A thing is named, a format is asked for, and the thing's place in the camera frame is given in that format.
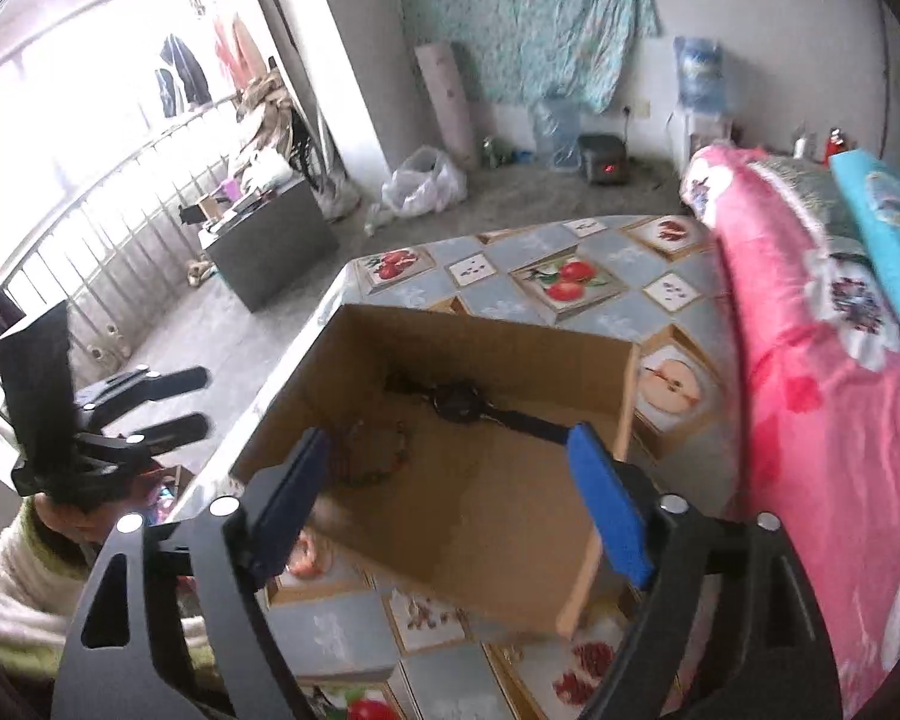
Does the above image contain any pink hanging garment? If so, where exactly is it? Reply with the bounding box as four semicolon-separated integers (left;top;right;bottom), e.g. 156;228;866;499
211;11;267;91

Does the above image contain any blue water bottle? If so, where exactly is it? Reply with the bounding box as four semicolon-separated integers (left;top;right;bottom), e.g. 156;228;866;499
673;35;725;113

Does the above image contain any beige cloth pile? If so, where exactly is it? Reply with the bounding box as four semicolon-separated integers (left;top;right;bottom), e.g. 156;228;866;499
229;56;308;188

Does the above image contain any white water dispenser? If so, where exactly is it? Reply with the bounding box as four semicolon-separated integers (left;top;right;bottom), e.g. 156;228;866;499
671;109;736;166

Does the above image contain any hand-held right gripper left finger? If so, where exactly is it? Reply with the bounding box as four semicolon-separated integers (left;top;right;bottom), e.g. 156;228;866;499
51;427;335;720

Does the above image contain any white plastic bag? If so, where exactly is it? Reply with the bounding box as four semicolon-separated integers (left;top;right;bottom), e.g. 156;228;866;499
381;146;467;217

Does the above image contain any teal floral cloth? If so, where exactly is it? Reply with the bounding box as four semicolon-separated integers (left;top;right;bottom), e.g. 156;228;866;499
397;0;661;113

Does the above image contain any person's left hand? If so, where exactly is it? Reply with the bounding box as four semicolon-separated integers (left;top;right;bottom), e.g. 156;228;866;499
36;493;132;547

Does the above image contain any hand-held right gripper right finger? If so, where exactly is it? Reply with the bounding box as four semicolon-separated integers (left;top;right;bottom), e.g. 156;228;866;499
566;422;845;720

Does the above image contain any person's left forearm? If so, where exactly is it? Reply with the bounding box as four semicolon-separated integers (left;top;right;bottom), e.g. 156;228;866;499
0;499;226;698

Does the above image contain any grey cabinet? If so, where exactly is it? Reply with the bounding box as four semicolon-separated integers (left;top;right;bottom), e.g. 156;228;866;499
199;176;340;312

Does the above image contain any black electric heater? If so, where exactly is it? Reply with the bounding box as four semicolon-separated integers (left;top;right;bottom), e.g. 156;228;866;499
579;133;632;187

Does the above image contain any brown cardboard box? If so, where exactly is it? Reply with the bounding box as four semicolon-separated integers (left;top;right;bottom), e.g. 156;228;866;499
229;304;640;640

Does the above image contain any black wristwatch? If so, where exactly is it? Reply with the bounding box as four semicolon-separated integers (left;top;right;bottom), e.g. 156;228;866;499
386;371;575;445

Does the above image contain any metal railing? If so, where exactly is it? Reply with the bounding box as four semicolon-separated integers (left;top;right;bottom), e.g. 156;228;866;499
0;94;271;391

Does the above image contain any blue printed pillow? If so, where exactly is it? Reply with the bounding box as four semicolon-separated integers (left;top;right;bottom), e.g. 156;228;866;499
829;150;900;368

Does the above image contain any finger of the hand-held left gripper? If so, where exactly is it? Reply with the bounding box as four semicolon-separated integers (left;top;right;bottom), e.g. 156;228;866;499
75;366;209;428
101;411;212;460

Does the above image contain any grey lace pillow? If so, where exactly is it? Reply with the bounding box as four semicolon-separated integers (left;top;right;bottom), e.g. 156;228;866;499
750;157;871;256

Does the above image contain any pink floral blanket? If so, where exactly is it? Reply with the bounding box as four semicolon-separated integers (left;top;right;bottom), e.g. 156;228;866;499
679;144;900;717

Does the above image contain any dark hanging jacket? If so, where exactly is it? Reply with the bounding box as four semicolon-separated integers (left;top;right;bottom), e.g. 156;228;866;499
156;34;212;117

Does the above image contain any brown bead bracelet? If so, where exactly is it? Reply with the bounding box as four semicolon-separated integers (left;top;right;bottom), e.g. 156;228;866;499
337;420;413;488

